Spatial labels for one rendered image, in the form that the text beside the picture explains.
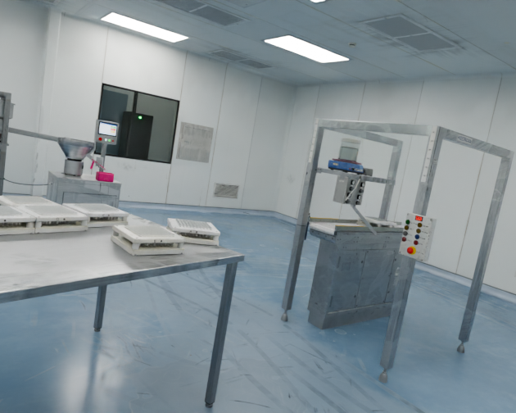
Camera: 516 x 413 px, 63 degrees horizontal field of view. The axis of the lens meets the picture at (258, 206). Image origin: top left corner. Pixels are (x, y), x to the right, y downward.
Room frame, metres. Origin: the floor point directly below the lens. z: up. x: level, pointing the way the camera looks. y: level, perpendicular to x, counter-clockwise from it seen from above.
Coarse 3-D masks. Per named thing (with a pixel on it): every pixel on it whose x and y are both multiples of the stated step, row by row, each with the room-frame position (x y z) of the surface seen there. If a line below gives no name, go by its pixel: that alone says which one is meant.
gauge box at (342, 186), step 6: (342, 180) 3.12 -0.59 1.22; (348, 180) 3.09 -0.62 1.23; (360, 180) 3.18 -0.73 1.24; (336, 186) 3.15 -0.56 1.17; (342, 186) 3.11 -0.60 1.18; (348, 186) 3.10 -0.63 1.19; (354, 186) 3.14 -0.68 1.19; (336, 192) 3.15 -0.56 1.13; (342, 192) 3.10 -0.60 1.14; (348, 192) 3.10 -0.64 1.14; (354, 192) 3.15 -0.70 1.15; (336, 198) 3.14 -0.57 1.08; (342, 198) 3.09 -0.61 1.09; (354, 198) 3.16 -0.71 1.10; (354, 204) 3.17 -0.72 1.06; (360, 204) 3.22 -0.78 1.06
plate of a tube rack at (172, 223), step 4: (168, 220) 2.20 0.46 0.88; (172, 220) 2.19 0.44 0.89; (172, 224) 2.11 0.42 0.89; (176, 224) 2.12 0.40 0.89; (208, 224) 2.27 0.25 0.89; (172, 228) 2.02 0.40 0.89; (176, 228) 2.03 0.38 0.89; (180, 228) 2.04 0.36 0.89; (184, 228) 2.06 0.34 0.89; (188, 228) 2.07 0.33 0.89; (192, 228) 2.09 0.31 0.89; (212, 228) 2.18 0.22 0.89; (184, 232) 2.04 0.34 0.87; (188, 232) 2.05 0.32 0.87; (192, 232) 2.05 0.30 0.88; (196, 232) 2.06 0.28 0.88; (200, 232) 2.06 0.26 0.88; (204, 232) 2.07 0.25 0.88; (208, 232) 2.08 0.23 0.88; (212, 232) 2.09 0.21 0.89; (216, 232) 2.09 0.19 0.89
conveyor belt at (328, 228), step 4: (312, 224) 3.31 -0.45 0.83; (316, 224) 3.29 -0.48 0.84; (320, 224) 3.32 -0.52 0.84; (324, 224) 3.36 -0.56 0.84; (328, 224) 3.40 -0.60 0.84; (332, 224) 3.43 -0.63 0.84; (336, 224) 3.47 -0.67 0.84; (340, 224) 3.52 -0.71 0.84; (344, 224) 3.56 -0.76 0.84; (348, 224) 3.60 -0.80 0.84; (352, 224) 3.65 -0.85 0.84; (312, 228) 3.30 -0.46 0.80; (316, 228) 3.26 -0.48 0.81; (320, 228) 3.23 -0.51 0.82; (324, 228) 3.20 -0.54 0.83; (328, 228) 3.19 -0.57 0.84; (332, 228) 3.20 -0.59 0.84; (324, 232) 3.20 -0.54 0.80; (328, 232) 3.16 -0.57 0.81; (332, 232) 3.14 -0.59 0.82
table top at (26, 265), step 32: (128, 224) 2.26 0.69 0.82; (0, 256) 1.40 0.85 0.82; (32, 256) 1.46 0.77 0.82; (64, 256) 1.52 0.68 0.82; (96, 256) 1.58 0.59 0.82; (128, 256) 1.65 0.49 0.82; (160, 256) 1.73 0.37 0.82; (192, 256) 1.82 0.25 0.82; (224, 256) 1.91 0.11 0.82; (0, 288) 1.14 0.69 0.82; (32, 288) 1.19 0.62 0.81; (64, 288) 1.27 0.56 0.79
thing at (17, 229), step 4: (24, 224) 1.79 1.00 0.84; (0, 228) 1.66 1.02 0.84; (4, 228) 1.67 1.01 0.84; (8, 228) 1.68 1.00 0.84; (12, 228) 1.69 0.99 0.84; (16, 228) 1.70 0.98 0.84; (20, 228) 1.72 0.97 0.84; (24, 228) 1.72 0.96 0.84; (28, 228) 1.74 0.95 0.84; (32, 228) 1.75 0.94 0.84; (0, 232) 1.65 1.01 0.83; (4, 232) 1.66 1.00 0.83; (8, 232) 1.67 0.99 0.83; (12, 232) 1.68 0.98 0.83; (16, 232) 1.70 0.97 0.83; (20, 232) 1.71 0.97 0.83; (24, 232) 1.72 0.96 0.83; (28, 232) 1.73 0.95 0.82; (32, 232) 1.75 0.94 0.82
